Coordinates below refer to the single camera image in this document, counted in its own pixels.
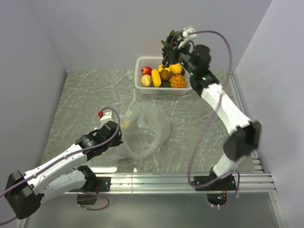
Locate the yellow fruit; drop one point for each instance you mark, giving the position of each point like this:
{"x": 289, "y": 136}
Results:
{"x": 156, "y": 79}
{"x": 176, "y": 69}

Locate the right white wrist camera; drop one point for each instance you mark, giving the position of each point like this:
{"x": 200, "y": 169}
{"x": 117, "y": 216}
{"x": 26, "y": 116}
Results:
{"x": 187, "y": 34}

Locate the red apple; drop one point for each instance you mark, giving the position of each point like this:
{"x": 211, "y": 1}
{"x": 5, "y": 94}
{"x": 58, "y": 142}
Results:
{"x": 146, "y": 70}

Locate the dark purple grape bunch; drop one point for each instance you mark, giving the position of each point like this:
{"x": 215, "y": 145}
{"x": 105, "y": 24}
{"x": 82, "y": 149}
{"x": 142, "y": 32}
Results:
{"x": 170, "y": 49}

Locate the orange spiky pineapple toy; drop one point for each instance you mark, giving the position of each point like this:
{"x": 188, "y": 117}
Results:
{"x": 175, "y": 81}

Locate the yellow bell pepper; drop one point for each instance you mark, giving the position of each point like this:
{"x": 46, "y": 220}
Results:
{"x": 160, "y": 68}

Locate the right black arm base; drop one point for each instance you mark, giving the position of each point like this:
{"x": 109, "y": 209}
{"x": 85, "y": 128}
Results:
{"x": 219, "y": 191}

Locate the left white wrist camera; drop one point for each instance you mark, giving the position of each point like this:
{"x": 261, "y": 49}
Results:
{"x": 105, "y": 116}

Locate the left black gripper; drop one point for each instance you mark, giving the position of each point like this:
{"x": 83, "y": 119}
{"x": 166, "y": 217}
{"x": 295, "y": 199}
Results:
{"x": 118, "y": 140}

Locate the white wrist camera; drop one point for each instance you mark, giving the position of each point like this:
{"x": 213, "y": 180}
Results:
{"x": 105, "y": 116}
{"x": 187, "y": 34}

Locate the aluminium mounting rail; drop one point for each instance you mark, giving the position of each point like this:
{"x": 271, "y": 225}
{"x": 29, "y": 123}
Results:
{"x": 162, "y": 200}

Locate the white perforated plastic basket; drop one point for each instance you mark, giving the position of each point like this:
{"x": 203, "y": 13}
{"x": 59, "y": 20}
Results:
{"x": 154, "y": 63}

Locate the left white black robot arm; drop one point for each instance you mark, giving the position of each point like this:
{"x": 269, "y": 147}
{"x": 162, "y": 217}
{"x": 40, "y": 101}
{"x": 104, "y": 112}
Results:
{"x": 26, "y": 192}

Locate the yellow lemon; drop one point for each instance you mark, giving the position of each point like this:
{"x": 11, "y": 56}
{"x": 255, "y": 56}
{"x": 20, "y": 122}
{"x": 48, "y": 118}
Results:
{"x": 146, "y": 81}

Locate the transparent plastic bag with fruit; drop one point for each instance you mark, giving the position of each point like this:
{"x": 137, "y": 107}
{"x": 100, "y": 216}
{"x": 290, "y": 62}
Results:
{"x": 144, "y": 128}

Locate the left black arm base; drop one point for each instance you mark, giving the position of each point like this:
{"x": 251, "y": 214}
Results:
{"x": 93, "y": 184}

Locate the brown kiwi fruit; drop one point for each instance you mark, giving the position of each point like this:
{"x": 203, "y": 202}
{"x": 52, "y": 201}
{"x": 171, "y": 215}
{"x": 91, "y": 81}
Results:
{"x": 165, "y": 75}

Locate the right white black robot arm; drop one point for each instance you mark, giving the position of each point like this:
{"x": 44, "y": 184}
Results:
{"x": 244, "y": 134}

